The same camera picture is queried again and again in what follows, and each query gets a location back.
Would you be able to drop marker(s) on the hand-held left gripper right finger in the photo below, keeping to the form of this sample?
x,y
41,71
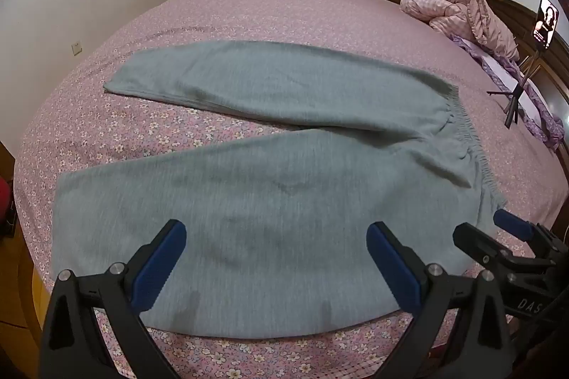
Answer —
x,y
393,268

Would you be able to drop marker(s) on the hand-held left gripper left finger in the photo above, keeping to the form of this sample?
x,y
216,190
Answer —
x,y
162,263

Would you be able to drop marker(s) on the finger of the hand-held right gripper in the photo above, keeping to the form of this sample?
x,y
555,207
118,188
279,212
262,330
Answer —
x,y
478,243
513,223

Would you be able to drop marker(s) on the grey pants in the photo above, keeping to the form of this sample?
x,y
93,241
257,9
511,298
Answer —
x,y
266,192

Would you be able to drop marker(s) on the black tripod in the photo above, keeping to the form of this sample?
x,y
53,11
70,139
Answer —
x,y
515,99

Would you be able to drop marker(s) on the purple ruffled pillow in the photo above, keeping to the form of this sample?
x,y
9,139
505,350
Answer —
x,y
502,72

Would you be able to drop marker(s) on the phone on tripod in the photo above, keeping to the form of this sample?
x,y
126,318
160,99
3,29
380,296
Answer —
x,y
558,72

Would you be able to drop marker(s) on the red object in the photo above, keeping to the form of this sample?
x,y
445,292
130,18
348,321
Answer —
x,y
4,201

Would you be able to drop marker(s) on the smartphone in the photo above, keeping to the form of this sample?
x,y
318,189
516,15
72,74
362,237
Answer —
x,y
546,21

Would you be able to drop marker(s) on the pink quilted blanket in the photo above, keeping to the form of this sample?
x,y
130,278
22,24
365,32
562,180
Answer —
x,y
462,14

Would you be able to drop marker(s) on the pink floral bed sheet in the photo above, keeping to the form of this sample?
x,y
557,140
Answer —
x,y
275,10

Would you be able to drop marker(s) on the white wall socket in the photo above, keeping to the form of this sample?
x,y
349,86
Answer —
x,y
77,48

